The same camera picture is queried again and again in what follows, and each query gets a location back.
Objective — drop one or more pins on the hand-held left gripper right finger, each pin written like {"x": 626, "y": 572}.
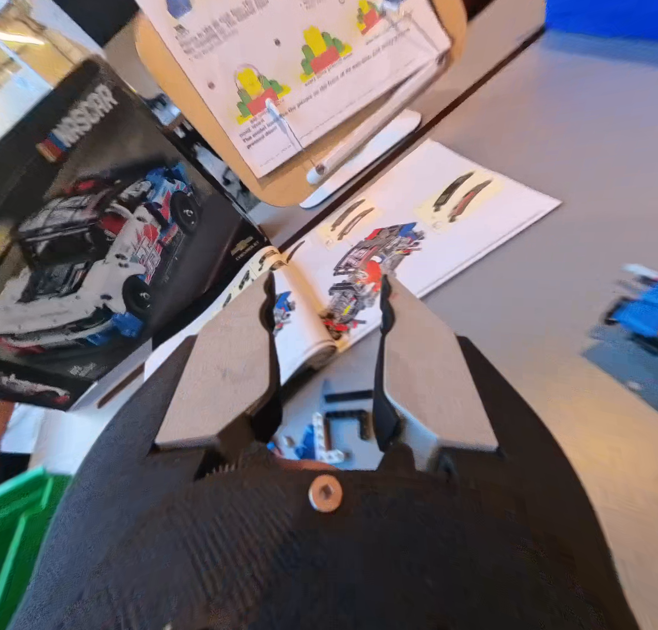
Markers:
{"x": 437, "y": 383}

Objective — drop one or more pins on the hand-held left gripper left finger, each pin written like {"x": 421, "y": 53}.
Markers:
{"x": 221, "y": 378}

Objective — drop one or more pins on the toy brick car assembly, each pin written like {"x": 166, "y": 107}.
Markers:
{"x": 640, "y": 311}

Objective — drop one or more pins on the grey desk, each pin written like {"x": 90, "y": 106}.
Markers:
{"x": 540, "y": 152}

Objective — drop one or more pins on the black flat toy strip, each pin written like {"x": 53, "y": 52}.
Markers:
{"x": 349, "y": 396}

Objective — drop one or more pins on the black angled toy beam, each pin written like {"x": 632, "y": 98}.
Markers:
{"x": 349, "y": 414}

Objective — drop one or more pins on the white angled toy beam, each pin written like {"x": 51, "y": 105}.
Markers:
{"x": 321, "y": 434}

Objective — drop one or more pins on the open instruction booklet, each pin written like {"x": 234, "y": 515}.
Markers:
{"x": 462, "y": 229}

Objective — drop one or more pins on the black toy set box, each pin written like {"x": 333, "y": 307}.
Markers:
{"x": 77, "y": 203}

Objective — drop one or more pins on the green storage bin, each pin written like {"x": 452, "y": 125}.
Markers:
{"x": 25, "y": 517}

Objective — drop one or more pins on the brick building instruction sheet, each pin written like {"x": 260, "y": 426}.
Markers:
{"x": 288, "y": 100}

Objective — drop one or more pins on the blue storage bin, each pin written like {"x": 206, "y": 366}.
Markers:
{"x": 601, "y": 2}

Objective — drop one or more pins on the blue curved toy frame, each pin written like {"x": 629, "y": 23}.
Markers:
{"x": 307, "y": 442}

